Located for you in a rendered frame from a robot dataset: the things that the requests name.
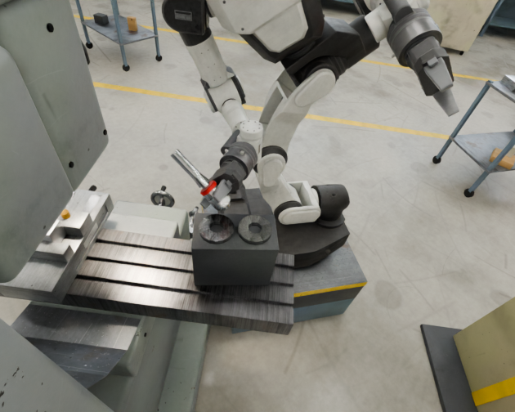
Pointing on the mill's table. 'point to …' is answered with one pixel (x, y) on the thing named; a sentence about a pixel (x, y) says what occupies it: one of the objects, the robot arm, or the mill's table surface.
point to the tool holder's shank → (190, 169)
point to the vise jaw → (76, 222)
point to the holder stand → (234, 248)
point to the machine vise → (60, 254)
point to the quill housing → (55, 78)
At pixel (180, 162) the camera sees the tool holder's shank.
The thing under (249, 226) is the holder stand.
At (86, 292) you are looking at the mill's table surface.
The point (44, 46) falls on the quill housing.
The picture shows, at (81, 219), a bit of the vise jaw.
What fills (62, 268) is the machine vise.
